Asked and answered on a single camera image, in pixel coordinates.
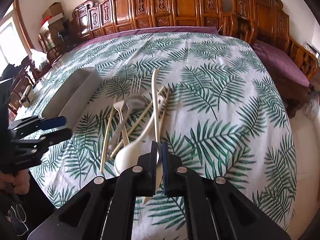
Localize silver metal fork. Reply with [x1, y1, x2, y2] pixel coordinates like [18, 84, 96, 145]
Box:
[109, 77, 142, 148]

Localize purple bench cushion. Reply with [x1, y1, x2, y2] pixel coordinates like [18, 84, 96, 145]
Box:
[252, 40, 311, 87]

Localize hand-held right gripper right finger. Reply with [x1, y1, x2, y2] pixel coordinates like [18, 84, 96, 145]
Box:
[161, 141, 292, 240]

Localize white cord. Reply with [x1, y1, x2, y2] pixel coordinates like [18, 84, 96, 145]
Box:
[9, 204, 28, 236]

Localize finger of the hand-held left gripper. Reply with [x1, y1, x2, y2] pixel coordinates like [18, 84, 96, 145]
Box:
[7, 116, 67, 132]
[11, 127, 73, 155]

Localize white organizer box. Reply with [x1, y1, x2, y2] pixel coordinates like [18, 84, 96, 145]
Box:
[41, 66, 101, 128]

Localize dark wooden chopstick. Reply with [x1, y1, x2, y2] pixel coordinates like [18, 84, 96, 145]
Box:
[159, 87, 170, 133]

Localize white plastic bag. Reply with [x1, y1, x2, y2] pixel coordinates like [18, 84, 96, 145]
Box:
[29, 48, 49, 71]

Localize carved wooden armchair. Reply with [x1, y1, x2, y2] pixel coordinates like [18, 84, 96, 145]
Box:
[220, 12, 258, 46]

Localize white soup spoon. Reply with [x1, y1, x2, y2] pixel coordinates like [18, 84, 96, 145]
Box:
[114, 95, 164, 177]

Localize leaf print tablecloth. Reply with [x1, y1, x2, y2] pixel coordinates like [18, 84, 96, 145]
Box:
[15, 31, 298, 240]

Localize pale crumpled bag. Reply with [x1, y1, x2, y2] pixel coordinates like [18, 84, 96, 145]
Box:
[303, 89, 320, 121]

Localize person's left hand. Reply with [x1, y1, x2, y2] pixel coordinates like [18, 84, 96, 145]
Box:
[0, 171, 32, 196]

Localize cream plastic fork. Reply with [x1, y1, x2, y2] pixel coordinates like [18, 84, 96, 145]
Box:
[113, 100, 130, 146]

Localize cream plastic knife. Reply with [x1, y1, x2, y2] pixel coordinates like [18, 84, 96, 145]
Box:
[142, 69, 160, 205]

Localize long carved wooden sofa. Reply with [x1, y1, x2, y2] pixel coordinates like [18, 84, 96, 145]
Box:
[72, 0, 223, 42]

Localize purple sofa cushion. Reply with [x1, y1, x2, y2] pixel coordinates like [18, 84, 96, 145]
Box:
[62, 26, 220, 53]

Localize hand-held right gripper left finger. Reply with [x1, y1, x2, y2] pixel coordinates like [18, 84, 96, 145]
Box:
[27, 141, 159, 240]

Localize dark wooden chair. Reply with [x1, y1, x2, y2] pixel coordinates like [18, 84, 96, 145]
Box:
[7, 55, 37, 114]

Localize stacked cardboard boxes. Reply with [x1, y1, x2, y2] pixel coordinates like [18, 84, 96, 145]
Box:
[40, 2, 66, 32]

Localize light bamboo chopstick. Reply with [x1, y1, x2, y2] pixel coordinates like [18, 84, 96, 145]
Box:
[100, 107, 114, 173]
[109, 86, 165, 158]

